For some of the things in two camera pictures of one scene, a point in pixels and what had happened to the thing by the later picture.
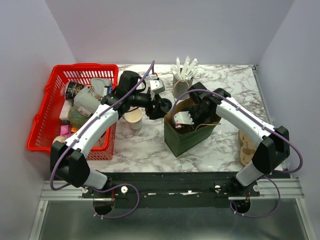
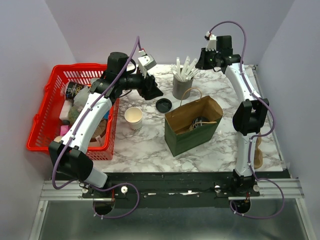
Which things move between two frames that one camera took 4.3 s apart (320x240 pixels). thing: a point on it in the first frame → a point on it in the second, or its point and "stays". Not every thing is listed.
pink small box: x=65 y=130 stays
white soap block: x=67 y=105 stays
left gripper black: x=158 y=112 → x=150 y=90
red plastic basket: x=46 y=126 stays
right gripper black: x=207 y=121 → x=201 y=64
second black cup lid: x=167 y=104 stays
